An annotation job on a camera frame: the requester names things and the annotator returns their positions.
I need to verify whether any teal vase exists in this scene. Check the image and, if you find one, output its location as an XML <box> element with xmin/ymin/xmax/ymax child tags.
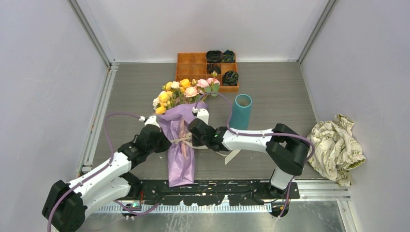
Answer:
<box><xmin>229</xmin><ymin>94</ymin><xmax>252</xmax><ymax>130</ymax></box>

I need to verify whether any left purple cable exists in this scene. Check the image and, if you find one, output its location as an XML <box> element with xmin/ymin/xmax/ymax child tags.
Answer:
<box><xmin>47</xmin><ymin>112</ymin><xmax>161</xmax><ymax>232</ymax></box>

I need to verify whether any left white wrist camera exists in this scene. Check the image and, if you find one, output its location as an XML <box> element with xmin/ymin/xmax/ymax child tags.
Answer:
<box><xmin>138</xmin><ymin>115</ymin><xmax>161</xmax><ymax>128</ymax></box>

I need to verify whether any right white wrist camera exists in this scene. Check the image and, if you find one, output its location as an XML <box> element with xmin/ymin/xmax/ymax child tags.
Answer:
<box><xmin>192</xmin><ymin>107</ymin><xmax>209</xmax><ymax>125</ymax></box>

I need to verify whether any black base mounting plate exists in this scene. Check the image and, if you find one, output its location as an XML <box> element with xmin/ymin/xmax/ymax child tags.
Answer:
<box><xmin>120</xmin><ymin>179</ymin><xmax>300</xmax><ymax>206</ymax></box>

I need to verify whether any dark rolled cloth middle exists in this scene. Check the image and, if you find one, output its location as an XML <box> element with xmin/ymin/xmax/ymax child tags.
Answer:
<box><xmin>206</xmin><ymin>63</ymin><xmax>221</xmax><ymax>74</ymax></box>

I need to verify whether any dark rolled cloth front-right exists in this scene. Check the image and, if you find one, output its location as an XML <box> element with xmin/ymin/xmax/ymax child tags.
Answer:
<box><xmin>222</xmin><ymin>70</ymin><xmax>239</xmax><ymax>86</ymax></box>

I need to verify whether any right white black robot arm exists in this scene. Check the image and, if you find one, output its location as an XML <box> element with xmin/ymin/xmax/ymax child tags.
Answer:
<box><xmin>188</xmin><ymin>118</ymin><xmax>314</xmax><ymax>199</ymax></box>

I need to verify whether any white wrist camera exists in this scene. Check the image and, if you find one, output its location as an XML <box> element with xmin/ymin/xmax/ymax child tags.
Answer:
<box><xmin>138</xmin><ymin>115</ymin><xmax>161</xmax><ymax>128</ymax></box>
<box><xmin>192</xmin><ymin>107</ymin><xmax>209</xmax><ymax>125</ymax></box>

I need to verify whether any dark rolled cloth back-left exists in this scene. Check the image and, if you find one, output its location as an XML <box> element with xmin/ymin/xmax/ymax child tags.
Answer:
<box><xmin>205</xmin><ymin>50</ymin><xmax>224</xmax><ymax>63</ymax></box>

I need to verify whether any dark rolled cloth back-right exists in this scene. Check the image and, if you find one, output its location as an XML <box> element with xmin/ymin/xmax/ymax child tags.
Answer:
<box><xmin>222</xmin><ymin>49</ymin><xmax>235</xmax><ymax>63</ymax></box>

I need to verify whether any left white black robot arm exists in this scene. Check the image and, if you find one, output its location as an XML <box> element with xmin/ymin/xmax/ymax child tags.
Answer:
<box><xmin>42</xmin><ymin>123</ymin><xmax>171</xmax><ymax>232</ymax></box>

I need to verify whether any yellow pink flower bunch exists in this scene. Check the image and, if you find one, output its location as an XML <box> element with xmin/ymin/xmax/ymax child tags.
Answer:
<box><xmin>152</xmin><ymin>72</ymin><xmax>221</xmax><ymax>115</ymax></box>

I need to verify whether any orange compartment tray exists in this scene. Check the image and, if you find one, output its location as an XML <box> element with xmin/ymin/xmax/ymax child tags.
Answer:
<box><xmin>175</xmin><ymin>52</ymin><xmax>239</xmax><ymax>93</ymax></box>

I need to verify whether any purple wrapping paper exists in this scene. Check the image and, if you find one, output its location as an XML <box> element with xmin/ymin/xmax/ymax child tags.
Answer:
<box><xmin>157</xmin><ymin>103</ymin><xmax>196</xmax><ymax>187</ymax></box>

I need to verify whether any aluminium front rail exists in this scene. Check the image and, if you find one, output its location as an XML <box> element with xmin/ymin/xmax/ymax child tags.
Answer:
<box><xmin>90</xmin><ymin>179</ymin><xmax>351</xmax><ymax>215</ymax></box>

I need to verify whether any cream ribbon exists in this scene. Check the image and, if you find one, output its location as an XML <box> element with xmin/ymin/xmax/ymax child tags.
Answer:
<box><xmin>170</xmin><ymin>132</ymin><xmax>241</xmax><ymax>165</ymax></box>

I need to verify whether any crumpled cream patterned cloth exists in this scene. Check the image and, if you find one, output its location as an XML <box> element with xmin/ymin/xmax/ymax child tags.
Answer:
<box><xmin>307</xmin><ymin>114</ymin><xmax>366</xmax><ymax>187</ymax></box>

